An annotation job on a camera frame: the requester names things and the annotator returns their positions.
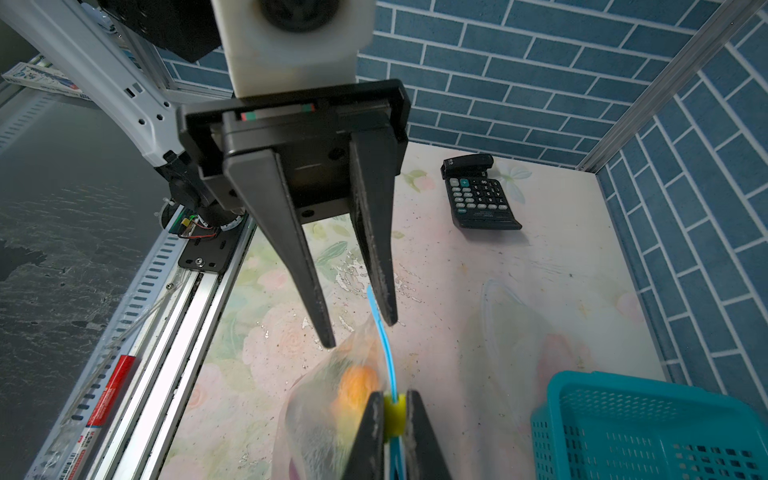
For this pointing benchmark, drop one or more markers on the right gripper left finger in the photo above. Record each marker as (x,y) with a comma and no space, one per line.
(366,459)

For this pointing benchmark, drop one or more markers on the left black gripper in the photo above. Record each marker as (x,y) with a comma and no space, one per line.
(341,143)

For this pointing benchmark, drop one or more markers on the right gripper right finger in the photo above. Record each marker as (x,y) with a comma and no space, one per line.
(423,456)

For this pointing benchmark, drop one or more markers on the clear zip top bag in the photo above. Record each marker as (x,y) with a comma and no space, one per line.
(324,411)

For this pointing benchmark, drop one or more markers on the orange green toy cucumber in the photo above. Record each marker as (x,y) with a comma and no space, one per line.
(355,386)

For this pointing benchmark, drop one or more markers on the teal plastic basket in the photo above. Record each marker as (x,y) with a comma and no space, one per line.
(608,426)

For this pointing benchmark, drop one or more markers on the black desk calculator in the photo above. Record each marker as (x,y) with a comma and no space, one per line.
(476,200)

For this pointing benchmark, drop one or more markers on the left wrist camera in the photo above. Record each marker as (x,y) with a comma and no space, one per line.
(284,46)

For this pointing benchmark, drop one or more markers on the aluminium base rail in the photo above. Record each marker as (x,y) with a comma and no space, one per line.
(121,417)

